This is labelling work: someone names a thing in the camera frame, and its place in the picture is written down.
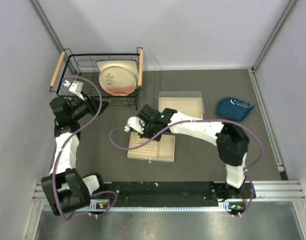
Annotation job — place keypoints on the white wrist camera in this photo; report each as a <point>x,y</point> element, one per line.
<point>75,88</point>
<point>135,124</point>

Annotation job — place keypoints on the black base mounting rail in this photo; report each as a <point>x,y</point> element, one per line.
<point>154,194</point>

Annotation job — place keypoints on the square white plate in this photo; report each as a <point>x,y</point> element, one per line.
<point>129,64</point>

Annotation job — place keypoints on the round pink white plate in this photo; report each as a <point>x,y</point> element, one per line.
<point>117,81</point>

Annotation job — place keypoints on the aluminium frame rail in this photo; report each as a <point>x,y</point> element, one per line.
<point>268,191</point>

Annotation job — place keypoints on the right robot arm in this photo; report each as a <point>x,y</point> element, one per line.
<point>231,140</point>

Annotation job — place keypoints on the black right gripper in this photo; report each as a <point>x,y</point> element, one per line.
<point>144,134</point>

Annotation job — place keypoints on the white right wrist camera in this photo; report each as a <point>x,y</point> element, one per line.
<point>135,124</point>

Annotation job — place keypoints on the blue leaf shaped dish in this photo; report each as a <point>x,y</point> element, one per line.
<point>234,109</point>

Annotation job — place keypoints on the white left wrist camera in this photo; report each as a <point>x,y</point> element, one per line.
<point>75,88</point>

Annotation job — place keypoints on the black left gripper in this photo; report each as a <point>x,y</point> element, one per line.
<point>93,105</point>

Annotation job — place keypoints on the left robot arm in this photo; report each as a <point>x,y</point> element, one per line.
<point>65,190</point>

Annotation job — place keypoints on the black wire dish rack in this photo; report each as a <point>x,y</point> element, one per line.
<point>86,65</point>

